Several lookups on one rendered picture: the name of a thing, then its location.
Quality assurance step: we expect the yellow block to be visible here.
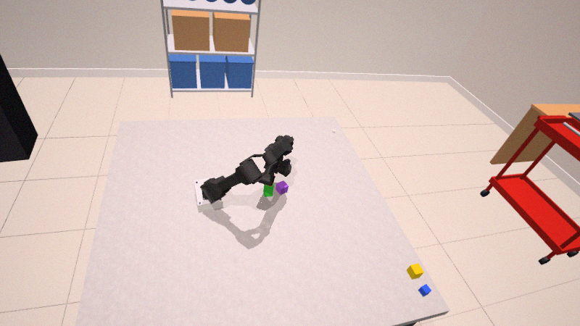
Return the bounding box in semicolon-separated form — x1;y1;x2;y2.
407;264;424;279

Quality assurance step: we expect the purple cube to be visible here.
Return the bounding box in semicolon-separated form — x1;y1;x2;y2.
275;180;289;195

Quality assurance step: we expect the blue cube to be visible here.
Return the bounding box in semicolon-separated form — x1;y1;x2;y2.
418;284;431;296

